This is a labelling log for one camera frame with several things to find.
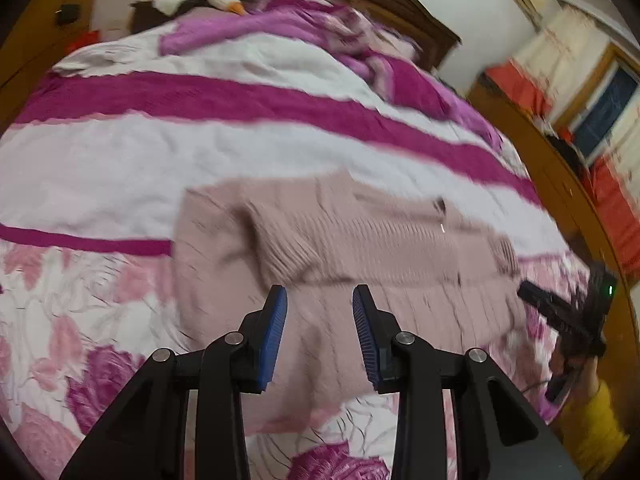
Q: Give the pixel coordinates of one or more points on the wooden side cabinet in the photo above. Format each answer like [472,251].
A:
[545,160]

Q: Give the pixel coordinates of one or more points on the floral striped bed sheet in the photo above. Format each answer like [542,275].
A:
[125,160]

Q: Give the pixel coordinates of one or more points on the orange and white curtain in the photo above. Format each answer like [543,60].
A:
[617,200]
[540,60]

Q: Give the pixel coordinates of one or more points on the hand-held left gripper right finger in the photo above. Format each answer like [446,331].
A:
[367,340]

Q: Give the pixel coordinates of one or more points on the crumpled pink purple quilt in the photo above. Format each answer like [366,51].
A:
[300,25]

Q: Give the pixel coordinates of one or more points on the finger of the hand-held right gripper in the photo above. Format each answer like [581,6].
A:
[545,305]

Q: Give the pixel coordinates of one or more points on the person's right forearm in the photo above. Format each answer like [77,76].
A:
[595,425]

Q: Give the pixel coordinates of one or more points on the window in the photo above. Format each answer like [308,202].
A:
[605,105]

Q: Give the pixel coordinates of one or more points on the dark cloth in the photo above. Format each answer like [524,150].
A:
[567,147]

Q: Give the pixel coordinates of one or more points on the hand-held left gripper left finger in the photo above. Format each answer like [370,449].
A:
[275,335]

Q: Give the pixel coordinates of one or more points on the pink knit cardigan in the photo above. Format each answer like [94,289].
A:
[400,240]

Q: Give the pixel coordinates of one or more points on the dark wooden headboard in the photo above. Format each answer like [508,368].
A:
[400,0]

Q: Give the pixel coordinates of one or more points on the small black bag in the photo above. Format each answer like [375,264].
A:
[68,15]

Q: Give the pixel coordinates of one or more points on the dark wooden nightstand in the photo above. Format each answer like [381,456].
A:
[145,20]

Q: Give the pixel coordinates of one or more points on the wooden wardrobe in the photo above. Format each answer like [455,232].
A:
[30,60]

